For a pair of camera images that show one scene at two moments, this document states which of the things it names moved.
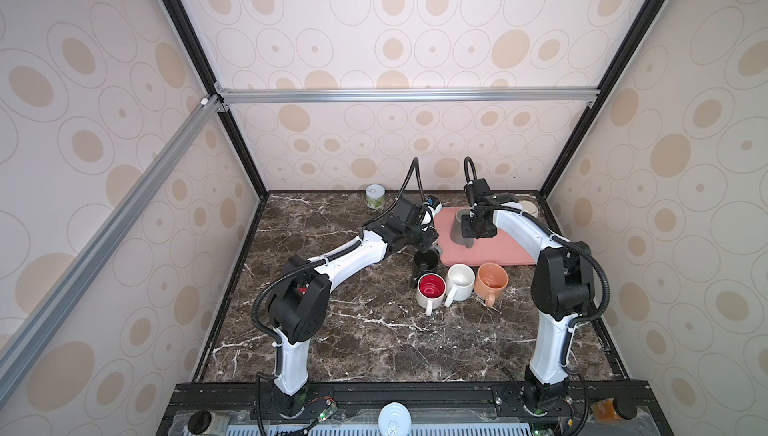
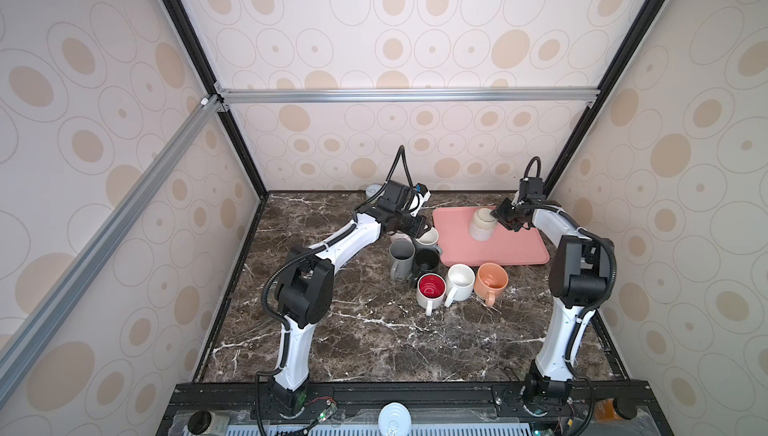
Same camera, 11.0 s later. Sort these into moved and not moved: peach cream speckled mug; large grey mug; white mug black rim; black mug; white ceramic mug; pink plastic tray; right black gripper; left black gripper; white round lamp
Moved: large grey mug; left black gripper; right black gripper
Not moved: peach cream speckled mug; white round lamp; black mug; pink plastic tray; white mug black rim; white ceramic mug
